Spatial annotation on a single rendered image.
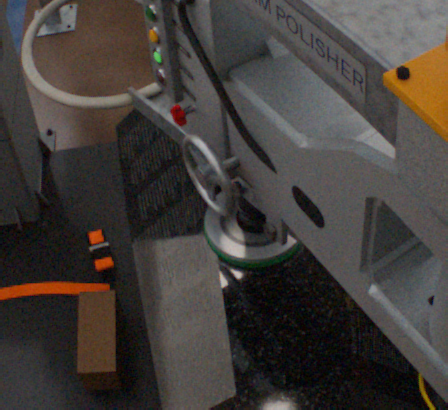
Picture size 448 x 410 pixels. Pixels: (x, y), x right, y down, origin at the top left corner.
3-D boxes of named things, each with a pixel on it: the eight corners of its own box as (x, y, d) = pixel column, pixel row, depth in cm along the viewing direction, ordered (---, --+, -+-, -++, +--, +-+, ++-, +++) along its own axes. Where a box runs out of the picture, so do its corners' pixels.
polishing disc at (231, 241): (186, 213, 192) (185, 209, 191) (269, 168, 198) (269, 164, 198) (241, 279, 180) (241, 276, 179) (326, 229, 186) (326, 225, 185)
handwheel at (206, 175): (278, 209, 154) (275, 148, 143) (228, 236, 151) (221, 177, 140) (230, 156, 163) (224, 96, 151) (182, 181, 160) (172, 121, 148)
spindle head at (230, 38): (379, 194, 158) (389, 1, 124) (280, 254, 151) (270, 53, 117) (267, 83, 179) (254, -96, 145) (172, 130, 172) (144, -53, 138)
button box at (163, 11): (188, 98, 158) (172, -24, 137) (175, 104, 157) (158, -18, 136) (166, 75, 163) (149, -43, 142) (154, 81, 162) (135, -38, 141)
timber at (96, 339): (86, 311, 275) (78, 291, 265) (122, 310, 274) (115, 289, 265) (85, 391, 255) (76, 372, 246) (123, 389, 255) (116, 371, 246)
